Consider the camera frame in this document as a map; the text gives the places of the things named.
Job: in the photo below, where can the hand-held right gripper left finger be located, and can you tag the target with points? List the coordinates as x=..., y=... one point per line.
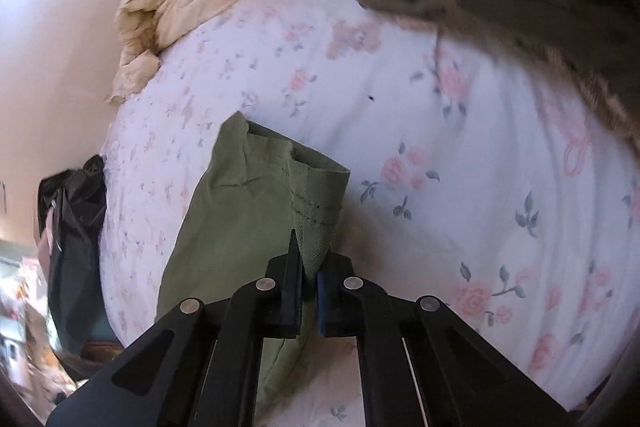
x=294, y=302

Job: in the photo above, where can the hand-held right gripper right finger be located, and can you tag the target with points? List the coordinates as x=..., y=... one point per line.
x=327, y=307

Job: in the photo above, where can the green pants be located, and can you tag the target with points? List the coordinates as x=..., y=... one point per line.
x=235, y=207

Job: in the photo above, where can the bed with floral sheet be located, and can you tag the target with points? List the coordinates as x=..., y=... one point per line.
x=450, y=157

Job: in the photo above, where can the black shiny cloth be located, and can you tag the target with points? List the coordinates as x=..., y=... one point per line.
x=75, y=227

